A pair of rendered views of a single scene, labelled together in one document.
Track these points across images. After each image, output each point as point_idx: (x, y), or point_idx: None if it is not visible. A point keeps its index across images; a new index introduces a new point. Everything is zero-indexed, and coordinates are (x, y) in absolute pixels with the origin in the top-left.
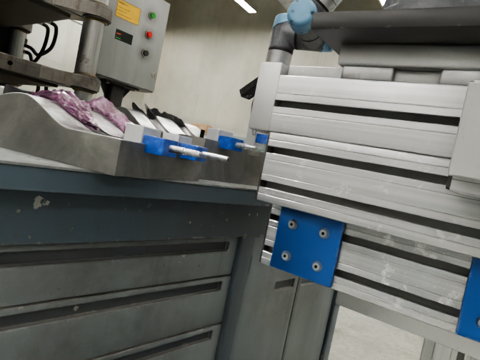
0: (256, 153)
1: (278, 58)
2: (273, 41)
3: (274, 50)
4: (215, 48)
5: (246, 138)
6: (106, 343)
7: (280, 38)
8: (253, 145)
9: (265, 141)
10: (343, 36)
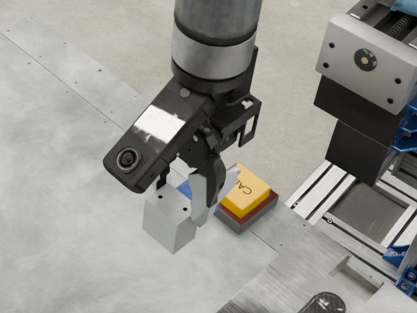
0: (342, 263)
1: (252, 50)
2: (249, 20)
3: (251, 40)
4: None
5: (175, 244)
6: None
7: (262, 1)
8: (195, 236)
9: (216, 208)
10: None
